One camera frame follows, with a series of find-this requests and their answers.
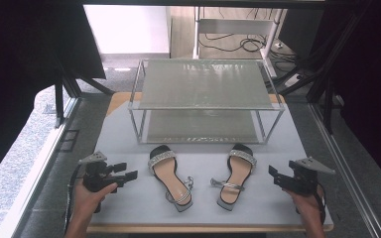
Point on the person's right hand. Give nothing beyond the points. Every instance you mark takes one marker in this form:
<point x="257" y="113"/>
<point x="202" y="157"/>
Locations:
<point x="309" y="205"/>

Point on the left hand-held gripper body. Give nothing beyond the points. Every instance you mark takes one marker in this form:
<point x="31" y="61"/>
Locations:
<point x="94" y="178"/>

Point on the white power strip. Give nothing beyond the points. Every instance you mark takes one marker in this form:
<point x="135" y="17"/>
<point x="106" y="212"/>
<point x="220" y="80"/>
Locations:
<point x="293" y="81"/>

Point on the two-tier metal shoe rack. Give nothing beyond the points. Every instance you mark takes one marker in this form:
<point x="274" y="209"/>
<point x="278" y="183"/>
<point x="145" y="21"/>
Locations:
<point x="205" y="84"/>

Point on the black frame strut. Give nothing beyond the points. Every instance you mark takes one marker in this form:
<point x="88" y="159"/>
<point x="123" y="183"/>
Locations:
<point x="59" y="102"/>
<point x="327" y="62"/>

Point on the aluminium frame rail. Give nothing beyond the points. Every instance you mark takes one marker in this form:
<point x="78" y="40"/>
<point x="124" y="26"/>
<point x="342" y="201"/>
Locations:
<point x="344" y="165"/>
<point x="39" y="172"/>

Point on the dark curtain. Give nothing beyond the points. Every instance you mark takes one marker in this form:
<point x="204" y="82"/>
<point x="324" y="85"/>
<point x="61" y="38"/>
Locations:
<point x="20" y="66"/>
<point x="370" y="82"/>

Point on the white metal stand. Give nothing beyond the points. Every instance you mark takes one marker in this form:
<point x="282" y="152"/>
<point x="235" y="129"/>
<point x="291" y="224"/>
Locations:
<point x="234" y="25"/>

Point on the person's left hand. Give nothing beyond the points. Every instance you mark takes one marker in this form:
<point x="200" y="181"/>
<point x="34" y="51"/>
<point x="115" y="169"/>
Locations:
<point x="87" y="201"/>

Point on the white cabinet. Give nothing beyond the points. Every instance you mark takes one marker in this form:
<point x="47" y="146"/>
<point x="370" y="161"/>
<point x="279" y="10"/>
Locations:
<point x="129" y="29"/>

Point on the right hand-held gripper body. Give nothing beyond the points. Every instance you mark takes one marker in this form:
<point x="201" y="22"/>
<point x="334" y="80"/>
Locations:
<point x="304" y="180"/>

